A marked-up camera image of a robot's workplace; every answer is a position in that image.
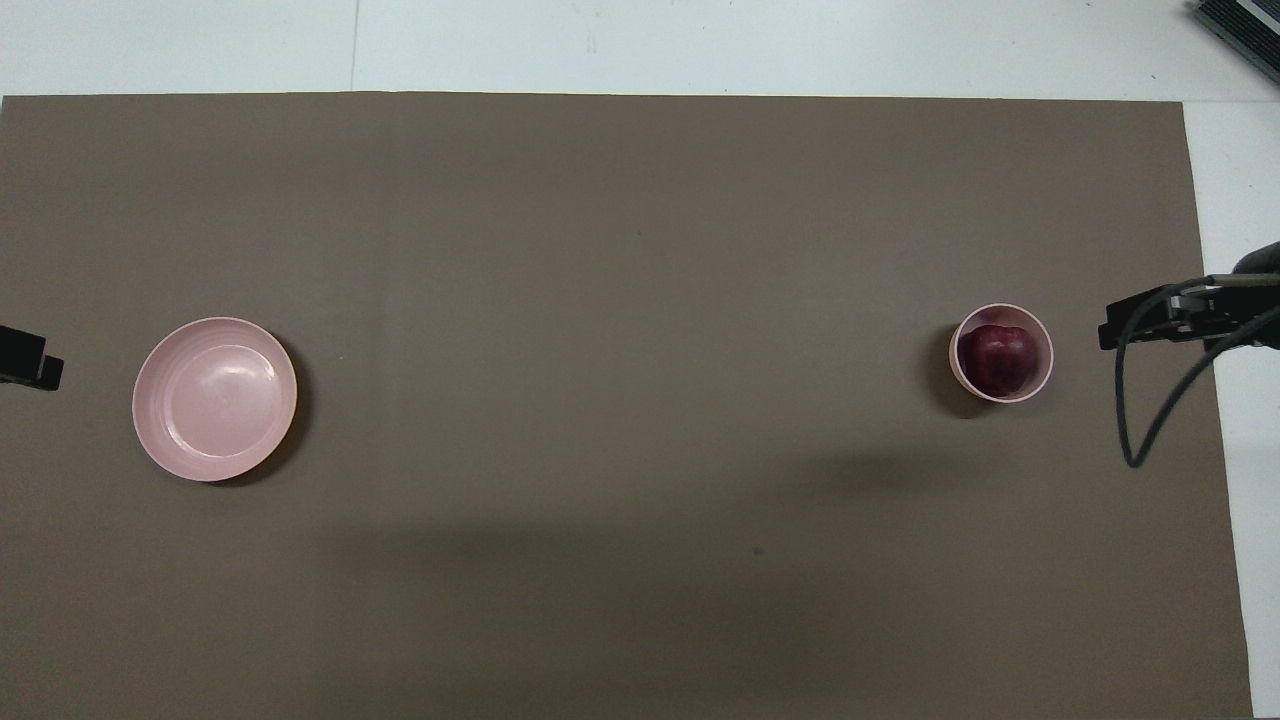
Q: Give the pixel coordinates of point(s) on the pink plate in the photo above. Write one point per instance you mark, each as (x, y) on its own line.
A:
(215, 400)

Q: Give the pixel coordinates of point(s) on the brown table mat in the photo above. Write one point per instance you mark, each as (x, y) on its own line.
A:
(640, 250)

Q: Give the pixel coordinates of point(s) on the pink bowl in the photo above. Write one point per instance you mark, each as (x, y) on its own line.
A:
(1046, 360)

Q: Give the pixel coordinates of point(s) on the dark grey ribbed device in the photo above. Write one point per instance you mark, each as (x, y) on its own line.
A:
(1245, 30)

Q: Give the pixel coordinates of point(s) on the dark red apple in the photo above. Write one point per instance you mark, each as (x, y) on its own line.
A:
(998, 360)

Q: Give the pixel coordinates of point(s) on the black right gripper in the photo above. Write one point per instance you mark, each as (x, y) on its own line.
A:
(1262, 305)

